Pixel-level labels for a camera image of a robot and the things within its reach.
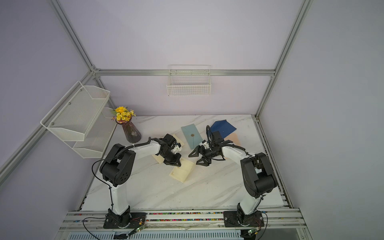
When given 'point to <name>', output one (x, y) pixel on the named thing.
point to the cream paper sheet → (181, 173)
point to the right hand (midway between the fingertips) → (193, 160)
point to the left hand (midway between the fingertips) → (179, 166)
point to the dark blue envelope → (223, 126)
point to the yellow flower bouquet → (122, 114)
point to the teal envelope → (192, 135)
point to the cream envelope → (160, 159)
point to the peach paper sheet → (233, 137)
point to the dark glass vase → (132, 134)
